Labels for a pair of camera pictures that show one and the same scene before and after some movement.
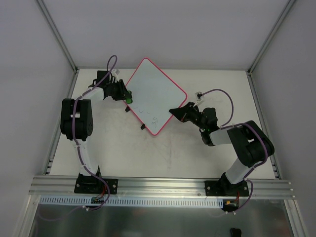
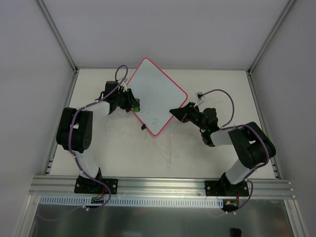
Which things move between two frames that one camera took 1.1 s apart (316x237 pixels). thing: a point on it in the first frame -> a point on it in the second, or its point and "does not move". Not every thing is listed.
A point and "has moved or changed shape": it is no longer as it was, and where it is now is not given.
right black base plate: (217, 188) does not move
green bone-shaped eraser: (129, 100) has moved or changed shape
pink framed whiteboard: (153, 96) does not move
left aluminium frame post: (57, 35) does not move
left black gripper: (121, 91) -> (128, 99)
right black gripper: (189, 112) does not move
